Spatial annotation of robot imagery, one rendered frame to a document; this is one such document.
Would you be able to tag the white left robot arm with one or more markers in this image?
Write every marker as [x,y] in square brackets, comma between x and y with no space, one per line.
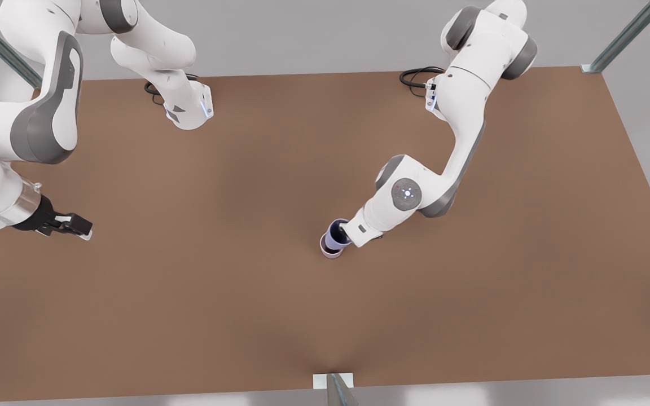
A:
[460,107]

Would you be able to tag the pink cup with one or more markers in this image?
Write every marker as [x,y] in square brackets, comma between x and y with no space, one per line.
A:
[330,252]

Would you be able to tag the silver frame post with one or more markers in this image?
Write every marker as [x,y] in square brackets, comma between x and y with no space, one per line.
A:
[3,48]
[333,389]
[624,36]

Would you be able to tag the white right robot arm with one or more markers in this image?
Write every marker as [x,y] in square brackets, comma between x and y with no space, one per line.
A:
[43,121]

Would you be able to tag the purple cup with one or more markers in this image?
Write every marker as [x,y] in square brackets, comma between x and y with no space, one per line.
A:
[336,234]

